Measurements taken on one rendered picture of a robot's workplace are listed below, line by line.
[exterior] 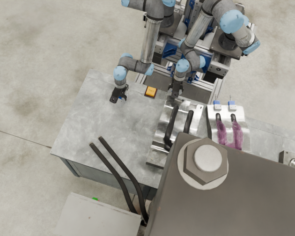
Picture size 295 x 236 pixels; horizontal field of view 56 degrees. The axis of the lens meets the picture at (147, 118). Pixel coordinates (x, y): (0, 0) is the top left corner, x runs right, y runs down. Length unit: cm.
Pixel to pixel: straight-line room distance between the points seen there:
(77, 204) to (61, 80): 212
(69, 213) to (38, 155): 173
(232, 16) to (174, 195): 109
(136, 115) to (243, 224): 145
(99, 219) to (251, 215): 65
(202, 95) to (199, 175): 226
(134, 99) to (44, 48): 165
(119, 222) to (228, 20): 106
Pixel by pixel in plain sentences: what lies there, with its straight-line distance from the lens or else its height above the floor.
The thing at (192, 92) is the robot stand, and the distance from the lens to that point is 280.
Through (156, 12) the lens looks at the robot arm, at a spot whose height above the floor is 147.
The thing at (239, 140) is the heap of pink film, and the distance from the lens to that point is 194.
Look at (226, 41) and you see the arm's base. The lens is 205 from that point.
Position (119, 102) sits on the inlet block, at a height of 85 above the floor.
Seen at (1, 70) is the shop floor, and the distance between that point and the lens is 338.
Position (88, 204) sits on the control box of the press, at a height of 147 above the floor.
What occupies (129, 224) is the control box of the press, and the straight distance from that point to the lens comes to 113.
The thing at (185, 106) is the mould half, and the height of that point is 89.
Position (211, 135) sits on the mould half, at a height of 88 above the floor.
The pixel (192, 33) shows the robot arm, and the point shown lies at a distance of 176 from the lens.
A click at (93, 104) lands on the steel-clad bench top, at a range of 202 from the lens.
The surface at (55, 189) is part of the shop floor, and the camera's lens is 271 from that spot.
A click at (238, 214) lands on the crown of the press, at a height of 200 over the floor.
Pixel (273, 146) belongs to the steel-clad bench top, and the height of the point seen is 80.
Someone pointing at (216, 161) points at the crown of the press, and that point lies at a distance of 59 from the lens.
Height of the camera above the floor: 260
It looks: 66 degrees down
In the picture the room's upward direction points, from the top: 9 degrees clockwise
